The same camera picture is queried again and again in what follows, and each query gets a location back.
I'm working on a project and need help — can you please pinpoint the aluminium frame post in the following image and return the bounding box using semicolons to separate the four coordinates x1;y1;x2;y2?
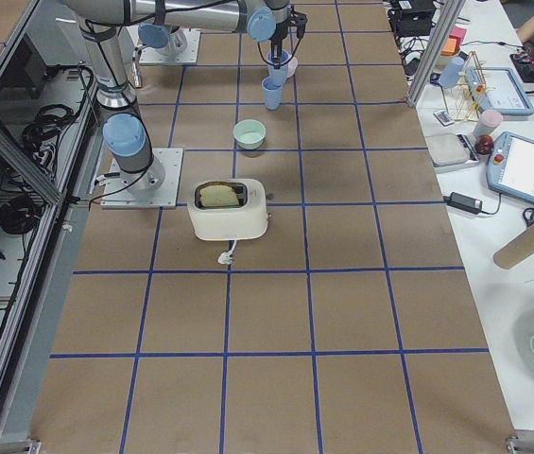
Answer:
406;0;465;108

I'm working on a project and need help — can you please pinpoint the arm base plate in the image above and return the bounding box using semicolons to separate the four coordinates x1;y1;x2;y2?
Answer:
100;148;183;209
138;25;200;66

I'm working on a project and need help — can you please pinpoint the blue cup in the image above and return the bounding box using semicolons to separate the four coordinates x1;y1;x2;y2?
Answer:
261;77;283;111
267;50;290;86

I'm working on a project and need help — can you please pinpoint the kitchen scale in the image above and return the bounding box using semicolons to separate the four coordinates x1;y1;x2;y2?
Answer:
425;133;479;173

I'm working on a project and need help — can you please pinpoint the bread slice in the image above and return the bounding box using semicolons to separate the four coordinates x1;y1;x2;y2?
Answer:
199;184;239;208

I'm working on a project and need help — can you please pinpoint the wooden cup rack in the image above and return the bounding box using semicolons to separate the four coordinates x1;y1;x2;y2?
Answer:
438;51;491;122

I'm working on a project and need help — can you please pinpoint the red apple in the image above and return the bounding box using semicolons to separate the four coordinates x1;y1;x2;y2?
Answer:
474;135;494;155

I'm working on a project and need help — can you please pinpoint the pink bowl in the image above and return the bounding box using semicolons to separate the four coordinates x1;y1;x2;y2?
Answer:
286;57;299;79

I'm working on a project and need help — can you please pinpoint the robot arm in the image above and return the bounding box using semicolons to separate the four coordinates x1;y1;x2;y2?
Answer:
135;1;187;60
66;1;308;200

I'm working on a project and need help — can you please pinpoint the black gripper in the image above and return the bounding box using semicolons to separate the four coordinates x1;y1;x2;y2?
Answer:
269;4;308;66

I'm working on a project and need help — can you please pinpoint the black power adapter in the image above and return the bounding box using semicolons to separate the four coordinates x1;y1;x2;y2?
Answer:
443;192;482;215

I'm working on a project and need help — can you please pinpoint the cream toaster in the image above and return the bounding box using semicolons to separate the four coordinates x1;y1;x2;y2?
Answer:
187;179;268;241

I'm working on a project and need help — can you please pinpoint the green bowl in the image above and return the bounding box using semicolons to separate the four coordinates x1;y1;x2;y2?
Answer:
233;119;267;150

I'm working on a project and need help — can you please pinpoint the cardboard tube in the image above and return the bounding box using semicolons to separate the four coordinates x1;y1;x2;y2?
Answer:
492;224;534;270

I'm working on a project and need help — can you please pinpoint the teach pendant tablet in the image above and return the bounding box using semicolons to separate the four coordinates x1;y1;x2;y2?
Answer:
486;131;534;204
464;66;534;116

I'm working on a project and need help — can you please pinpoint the black computer box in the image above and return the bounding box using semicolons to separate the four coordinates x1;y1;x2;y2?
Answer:
388;0;436;38

